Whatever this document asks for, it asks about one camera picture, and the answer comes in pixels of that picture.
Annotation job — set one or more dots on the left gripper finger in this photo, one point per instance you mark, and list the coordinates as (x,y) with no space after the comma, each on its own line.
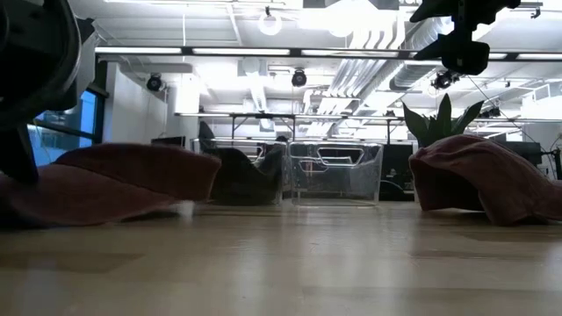
(17,153)

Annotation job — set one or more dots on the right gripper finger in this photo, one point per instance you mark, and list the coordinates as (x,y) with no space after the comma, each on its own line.
(443,11)
(465,55)

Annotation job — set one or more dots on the grey hoodie garment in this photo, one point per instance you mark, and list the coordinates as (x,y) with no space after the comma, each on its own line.
(246,180)

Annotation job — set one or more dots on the black ceiling spotlight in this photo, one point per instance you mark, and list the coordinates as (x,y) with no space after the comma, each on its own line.
(443,80)
(299,78)
(154,82)

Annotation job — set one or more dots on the snake plant in white pot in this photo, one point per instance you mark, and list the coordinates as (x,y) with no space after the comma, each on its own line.
(443,118)

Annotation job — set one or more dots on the blue-lit window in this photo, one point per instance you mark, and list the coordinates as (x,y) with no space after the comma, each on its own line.
(83,114)

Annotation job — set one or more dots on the dark cabinet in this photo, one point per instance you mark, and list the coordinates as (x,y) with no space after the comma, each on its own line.
(395,171)

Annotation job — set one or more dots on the clear plastic bin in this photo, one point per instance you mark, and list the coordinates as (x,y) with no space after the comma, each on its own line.
(197,184)
(333,184)

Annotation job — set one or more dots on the long ceiling light strip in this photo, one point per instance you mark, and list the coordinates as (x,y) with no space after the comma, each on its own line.
(241,51)

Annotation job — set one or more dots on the silver ceiling ventilation duct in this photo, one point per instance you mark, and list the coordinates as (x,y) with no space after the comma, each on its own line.
(406,79)

